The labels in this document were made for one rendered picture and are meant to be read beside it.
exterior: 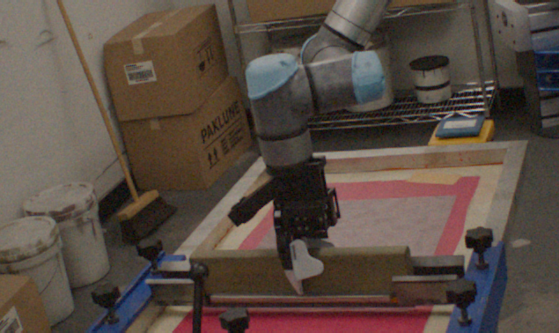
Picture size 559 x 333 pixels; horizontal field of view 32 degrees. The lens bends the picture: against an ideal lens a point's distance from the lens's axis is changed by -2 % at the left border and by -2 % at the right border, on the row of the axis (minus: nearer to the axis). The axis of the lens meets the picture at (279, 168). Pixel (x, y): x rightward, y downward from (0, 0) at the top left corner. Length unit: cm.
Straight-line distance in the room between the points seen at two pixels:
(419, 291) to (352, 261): 11
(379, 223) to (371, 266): 34
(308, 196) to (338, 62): 20
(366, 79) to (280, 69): 12
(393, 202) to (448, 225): 17
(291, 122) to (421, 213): 49
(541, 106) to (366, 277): 82
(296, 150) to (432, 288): 28
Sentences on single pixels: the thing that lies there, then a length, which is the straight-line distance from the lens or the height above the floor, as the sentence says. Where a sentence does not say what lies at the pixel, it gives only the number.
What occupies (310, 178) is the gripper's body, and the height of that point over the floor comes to 119.
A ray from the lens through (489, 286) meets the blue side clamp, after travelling 143.
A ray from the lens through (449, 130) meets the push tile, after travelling 217.
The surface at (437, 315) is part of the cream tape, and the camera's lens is 148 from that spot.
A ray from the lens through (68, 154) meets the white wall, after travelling 456.
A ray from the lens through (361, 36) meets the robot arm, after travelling 152.
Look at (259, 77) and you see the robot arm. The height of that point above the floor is 135.
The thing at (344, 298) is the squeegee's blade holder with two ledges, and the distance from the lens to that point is 150.
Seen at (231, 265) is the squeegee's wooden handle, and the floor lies 104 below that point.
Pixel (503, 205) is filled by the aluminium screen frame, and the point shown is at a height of 99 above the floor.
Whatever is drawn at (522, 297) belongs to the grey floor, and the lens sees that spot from 343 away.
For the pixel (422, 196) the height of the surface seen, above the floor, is 95.
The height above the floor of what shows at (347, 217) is 95.
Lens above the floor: 170
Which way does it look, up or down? 20 degrees down
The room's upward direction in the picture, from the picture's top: 12 degrees counter-clockwise
